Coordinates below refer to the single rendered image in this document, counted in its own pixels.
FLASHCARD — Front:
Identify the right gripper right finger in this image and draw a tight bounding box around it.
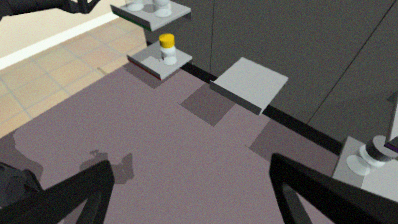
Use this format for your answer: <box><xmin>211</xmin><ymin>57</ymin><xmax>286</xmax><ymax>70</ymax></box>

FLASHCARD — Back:
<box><xmin>269</xmin><ymin>153</ymin><xmax>398</xmax><ymax>224</ymax></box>

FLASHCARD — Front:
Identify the white bottle with yellow cap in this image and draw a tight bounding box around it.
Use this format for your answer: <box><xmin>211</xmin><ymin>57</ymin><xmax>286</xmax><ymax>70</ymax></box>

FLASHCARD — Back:
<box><xmin>159</xmin><ymin>34</ymin><xmax>177</xmax><ymax>65</ymax></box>

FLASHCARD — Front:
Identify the clear glass bottle with green cap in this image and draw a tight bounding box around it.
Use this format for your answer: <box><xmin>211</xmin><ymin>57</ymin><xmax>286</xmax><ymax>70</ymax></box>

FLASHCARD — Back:
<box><xmin>125</xmin><ymin>0</ymin><xmax>144</xmax><ymax>12</ymax></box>

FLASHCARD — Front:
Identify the grey bottle with ribbed cap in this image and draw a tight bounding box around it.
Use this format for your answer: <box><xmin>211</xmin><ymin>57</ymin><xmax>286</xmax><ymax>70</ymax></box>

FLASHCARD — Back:
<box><xmin>346</xmin><ymin>135</ymin><xmax>398</xmax><ymax>176</ymax></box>

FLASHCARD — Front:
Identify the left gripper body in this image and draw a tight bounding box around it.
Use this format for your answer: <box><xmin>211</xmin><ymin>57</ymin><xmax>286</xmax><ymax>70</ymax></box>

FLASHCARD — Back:
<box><xmin>35</xmin><ymin>0</ymin><xmax>87</xmax><ymax>14</ymax></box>

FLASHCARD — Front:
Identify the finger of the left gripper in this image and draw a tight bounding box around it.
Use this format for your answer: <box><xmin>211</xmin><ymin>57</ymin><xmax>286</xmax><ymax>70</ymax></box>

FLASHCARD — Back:
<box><xmin>85</xmin><ymin>0</ymin><xmax>100</xmax><ymax>14</ymax></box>

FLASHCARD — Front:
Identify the clear bottle with red cap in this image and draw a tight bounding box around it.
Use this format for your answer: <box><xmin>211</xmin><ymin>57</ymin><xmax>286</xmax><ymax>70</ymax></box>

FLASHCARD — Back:
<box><xmin>152</xmin><ymin>0</ymin><xmax>172</xmax><ymax>18</ymax></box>

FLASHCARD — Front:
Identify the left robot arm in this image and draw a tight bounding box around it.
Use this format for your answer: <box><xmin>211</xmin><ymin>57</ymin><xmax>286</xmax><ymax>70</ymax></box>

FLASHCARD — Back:
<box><xmin>0</xmin><ymin>0</ymin><xmax>41</xmax><ymax>207</ymax></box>

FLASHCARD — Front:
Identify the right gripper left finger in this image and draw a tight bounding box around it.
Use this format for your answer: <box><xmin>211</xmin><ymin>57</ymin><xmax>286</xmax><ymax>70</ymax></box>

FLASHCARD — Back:
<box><xmin>0</xmin><ymin>160</ymin><xmax>115</xmax><ymax>224</ymax></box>

